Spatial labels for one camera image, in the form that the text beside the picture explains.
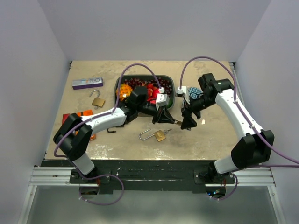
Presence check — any grey fruit tray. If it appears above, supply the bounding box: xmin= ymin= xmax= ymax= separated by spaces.
xmin=121 ymin=74 xmax=175 ymax=109

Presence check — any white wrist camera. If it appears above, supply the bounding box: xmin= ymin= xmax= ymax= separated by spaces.
xmin=175 ymin=86 xmax=189 ymax=98
xmin=156 ymin=87 xmax=170 ymax=110

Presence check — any small brass open padlock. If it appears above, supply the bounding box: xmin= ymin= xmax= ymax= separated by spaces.
xmin=89 ymin=90 xmax=105 ymax=110

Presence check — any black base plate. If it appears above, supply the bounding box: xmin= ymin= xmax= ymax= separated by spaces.
xmin=41 ymin=160 xmax=260 ymax=195

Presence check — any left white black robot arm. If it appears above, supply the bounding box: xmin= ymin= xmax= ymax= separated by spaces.
xmin=53 ymin=86 xmax=176 ymax=183

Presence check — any dark grapes bunch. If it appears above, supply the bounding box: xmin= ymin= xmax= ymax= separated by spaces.
xmin=124 ymin=77 xmax=173 ymax=95

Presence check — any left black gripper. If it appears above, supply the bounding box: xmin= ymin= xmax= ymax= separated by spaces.
xmin=137 ymin=102 xmax=174 ymax=125

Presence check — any green lime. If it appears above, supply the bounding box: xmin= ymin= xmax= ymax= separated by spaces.
xmin=168 ymin=98 xmax=174 ymax=108

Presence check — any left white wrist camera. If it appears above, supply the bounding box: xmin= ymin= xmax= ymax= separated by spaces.
xmin=156 ymin=87 xmax=170 ymax=110

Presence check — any purple silver toothpaste box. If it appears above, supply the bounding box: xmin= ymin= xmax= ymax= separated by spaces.
xmin=71 ymin=77 xmax=103 ymax=90

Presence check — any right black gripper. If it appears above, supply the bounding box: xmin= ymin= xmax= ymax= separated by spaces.
xmin=181 ymin=94 xmax=216 ymax=129

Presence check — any toy pineapple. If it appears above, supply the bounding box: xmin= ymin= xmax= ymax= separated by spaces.
xmin=115 ymin=84 xmax=133 ymax=101

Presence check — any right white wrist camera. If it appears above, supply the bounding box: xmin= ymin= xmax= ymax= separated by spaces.
xmin=175 ymin=86 xmax=189 ymax=98

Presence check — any red small box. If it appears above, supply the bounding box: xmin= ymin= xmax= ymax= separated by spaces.
xmin=62 ymin=113 xmax=70 ymax=124

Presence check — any red apple back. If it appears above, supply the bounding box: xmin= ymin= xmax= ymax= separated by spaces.
xmin=147 ymin=87 xmax=160 ymax=101

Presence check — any orange razor package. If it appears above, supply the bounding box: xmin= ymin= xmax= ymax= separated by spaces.
xmin=77 ymin=110 xmax=96 ymax=140

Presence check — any red apple front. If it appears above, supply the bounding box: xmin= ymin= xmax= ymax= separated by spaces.
xmin=147 ymin=98 xmax=156 ymax=104

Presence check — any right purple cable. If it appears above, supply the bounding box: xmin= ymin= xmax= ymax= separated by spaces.
xmin=179 ymin=55 xmax=299 ymax=201

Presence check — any red apple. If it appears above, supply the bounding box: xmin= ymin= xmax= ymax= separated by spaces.
xmin=147 ymin=87 xmax=160 ymax=101
xmin=147 ymin=98 xmax=156 ymax=104

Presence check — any brass long-shackle padlock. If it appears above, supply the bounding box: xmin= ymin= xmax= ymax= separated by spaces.
xmin=138 ymin=129 xmax=166 ymax=142

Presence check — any blue chevron sponge pack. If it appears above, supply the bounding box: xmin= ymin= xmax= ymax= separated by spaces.
xmin=188 ymin=87 xmax=203 ymax=100

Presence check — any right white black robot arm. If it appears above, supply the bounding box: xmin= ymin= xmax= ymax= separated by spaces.
xmin=176 ymin=73 xmax=274 ymax=183

